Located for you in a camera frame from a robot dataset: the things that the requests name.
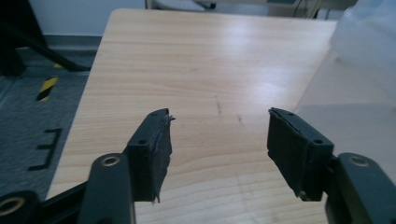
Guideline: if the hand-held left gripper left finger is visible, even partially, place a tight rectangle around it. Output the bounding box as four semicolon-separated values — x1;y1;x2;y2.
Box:
123;107;176;205

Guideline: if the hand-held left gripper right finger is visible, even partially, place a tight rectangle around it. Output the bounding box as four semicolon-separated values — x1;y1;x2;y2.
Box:
266;106;335;203

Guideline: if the clear plastic storage box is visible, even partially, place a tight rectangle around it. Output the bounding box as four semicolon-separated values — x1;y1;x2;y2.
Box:
292;0;396;188

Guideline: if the yellow black floor tape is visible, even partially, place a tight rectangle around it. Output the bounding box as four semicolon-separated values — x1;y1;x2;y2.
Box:
35;76;60;103

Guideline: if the light wooden desk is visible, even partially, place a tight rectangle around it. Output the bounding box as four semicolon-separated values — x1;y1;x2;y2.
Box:
144;0;359;20

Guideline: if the black metal stand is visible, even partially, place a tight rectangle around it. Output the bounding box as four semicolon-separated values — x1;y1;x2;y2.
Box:
0;0;93;77

